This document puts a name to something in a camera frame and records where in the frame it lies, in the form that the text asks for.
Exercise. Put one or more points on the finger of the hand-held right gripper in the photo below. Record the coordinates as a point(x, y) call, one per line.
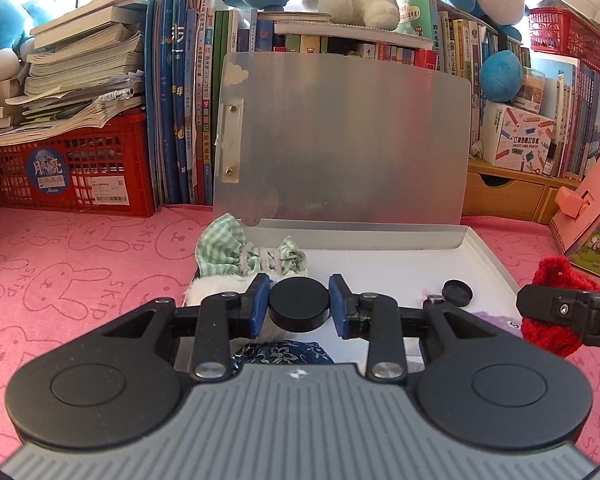
point(545, 302)

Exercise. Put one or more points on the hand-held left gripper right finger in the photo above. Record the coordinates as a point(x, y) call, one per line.
point(337, 310)

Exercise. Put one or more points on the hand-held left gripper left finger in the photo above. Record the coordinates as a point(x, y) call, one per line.
point(260, 305)

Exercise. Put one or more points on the red crocheted bundle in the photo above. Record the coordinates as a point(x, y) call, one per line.
point(555, 340)

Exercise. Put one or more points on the black round lid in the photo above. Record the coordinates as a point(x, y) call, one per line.
point(456, 292)
point(299, 305)

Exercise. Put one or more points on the blue floral cloth pouch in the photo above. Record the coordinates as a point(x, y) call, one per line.
point(280, 352)

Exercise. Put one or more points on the green checked scrunchie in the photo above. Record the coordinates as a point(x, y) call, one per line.
point(225, 245)

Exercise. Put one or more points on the silver storage box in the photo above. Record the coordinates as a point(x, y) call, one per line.
point(345, 135)

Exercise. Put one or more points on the pink triangular house toy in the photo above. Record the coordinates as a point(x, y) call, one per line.
point(595, 240)

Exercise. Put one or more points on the wooden drawer organizer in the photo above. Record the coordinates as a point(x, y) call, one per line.
point(500, 195)

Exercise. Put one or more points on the white label printer box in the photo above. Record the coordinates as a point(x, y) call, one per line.
point(517, 140)

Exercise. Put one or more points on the pink bunny print blanket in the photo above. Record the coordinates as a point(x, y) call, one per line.
point(80, 280)

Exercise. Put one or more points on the row of upright books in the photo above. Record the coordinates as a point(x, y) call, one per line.
point(180, 110)

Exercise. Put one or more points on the small red plastic basket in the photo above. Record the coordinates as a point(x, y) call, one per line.
point(570, 35)

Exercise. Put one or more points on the large red plastic basket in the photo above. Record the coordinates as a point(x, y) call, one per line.
point(10, 180)

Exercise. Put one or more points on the stack of lying books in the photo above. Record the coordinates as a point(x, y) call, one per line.
point(80, 50)

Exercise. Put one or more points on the blue and white plush toy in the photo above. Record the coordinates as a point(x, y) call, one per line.
point(0, 25)

